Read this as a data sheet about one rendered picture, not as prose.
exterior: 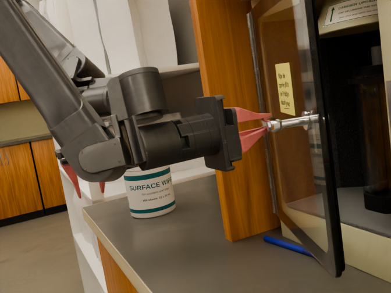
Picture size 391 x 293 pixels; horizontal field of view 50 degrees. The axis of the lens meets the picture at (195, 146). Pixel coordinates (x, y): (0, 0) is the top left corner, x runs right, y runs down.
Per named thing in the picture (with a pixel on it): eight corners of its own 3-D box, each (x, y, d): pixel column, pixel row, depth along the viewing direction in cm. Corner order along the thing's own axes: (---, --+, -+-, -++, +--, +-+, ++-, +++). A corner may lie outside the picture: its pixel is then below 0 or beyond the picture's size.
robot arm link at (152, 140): (131, 175, 56) (142, 169, 51) (118, 125, 56) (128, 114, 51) (178, 164, 59) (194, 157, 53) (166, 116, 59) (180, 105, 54)
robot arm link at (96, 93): (93, 80, 90) (66, 56, 83) (138, 72, 85) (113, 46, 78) (80, 130, 85) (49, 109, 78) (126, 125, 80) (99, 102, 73)
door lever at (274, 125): (290, 125, 64) (288, 108, 64) (311, 131, 55) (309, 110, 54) (255, 131, 64) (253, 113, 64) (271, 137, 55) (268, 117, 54)
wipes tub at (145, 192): (167, 201, 128) (159, 153, 126) (183, 210, 116) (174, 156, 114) (125, 212, 123) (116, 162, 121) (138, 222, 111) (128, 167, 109)
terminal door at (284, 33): (280, 214, 85) (252, 10, 79) (343, 282, 54) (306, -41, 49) (276, 215, 84) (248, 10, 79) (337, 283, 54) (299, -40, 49)
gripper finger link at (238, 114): (280, 98, 59) (222, 110, 55) (287, 149, 60) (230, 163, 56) (253, 100, 65) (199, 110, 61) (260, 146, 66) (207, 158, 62)
